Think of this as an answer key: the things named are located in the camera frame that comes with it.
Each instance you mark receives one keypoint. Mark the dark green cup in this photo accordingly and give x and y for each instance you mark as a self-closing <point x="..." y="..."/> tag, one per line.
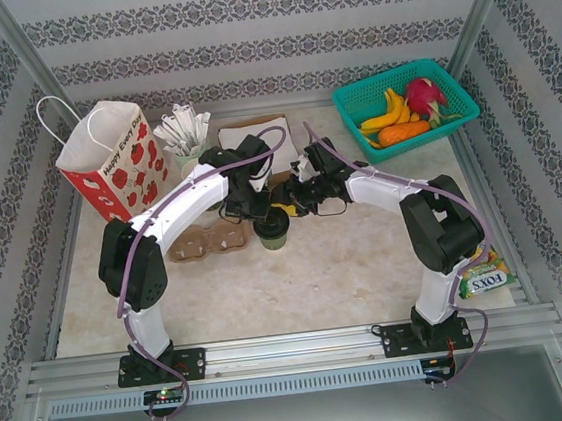
<point x="273" y="229"/>

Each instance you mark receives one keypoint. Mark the brown pulp cup carrier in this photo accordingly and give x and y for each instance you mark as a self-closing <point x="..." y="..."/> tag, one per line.
<point x="209" y="243"/>

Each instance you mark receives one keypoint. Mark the white paper bag red print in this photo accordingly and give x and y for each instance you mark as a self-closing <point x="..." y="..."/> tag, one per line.
<point x="120" y="162"/>

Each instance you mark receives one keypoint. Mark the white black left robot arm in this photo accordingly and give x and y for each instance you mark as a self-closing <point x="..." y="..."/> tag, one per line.
<point x="194" y="194"/>

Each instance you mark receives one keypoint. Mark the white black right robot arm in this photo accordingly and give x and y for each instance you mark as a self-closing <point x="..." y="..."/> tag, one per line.
<point x="385" y="194"/>

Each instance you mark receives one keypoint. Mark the mint green straw holder cup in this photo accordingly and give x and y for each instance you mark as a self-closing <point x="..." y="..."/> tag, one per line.
<point x="187" y="155"/>

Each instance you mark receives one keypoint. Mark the white wrapped straw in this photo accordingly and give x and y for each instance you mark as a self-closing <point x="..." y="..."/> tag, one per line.
<point x="165" y="137"/>
<point x="203" y="125"/>
<point x="183" y="120"/>
<point x="172" y="129"/>

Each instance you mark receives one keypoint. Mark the teal plastic mesh basket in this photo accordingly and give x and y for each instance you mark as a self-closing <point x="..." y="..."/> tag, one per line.
<point x="349" y="97"/>

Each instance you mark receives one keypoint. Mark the yellow banana bunch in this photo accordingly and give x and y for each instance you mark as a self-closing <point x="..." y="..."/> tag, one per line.
<point x="387" y="116"/>

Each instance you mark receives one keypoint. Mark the orange toy fruit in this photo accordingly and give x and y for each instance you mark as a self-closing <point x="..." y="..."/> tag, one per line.
<point x="403" y="132"/>

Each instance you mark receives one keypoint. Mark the pink dragon fruit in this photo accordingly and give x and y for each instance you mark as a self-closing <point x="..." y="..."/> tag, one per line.
<point x="425" y="97"/>

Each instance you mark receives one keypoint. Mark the green Fox's candy bag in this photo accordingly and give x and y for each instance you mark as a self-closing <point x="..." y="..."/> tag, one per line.
<point x="489" y="279"/>

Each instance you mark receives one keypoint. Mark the small black circuit board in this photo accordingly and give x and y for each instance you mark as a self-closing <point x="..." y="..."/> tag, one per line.
<point x="164" y="395"/>
<point x="438" y="369"/>

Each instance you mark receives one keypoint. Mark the aluminium mounting rail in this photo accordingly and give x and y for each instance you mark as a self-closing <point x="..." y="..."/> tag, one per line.
<point x="295" y="350"/>

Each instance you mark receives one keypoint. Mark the aluminium table side rail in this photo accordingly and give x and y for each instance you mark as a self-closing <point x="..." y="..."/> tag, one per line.
<point x="61" y="294"/>
<point x="490" y="193"/>

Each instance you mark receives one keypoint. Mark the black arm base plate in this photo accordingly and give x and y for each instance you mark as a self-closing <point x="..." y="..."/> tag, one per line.
<point x="398" y="341"/>
<point x="191" y="363"/>

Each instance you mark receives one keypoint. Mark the aluminium frame post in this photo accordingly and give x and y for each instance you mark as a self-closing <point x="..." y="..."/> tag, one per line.
<point x="483" y="8"/>
<point x="28" y="56"/>

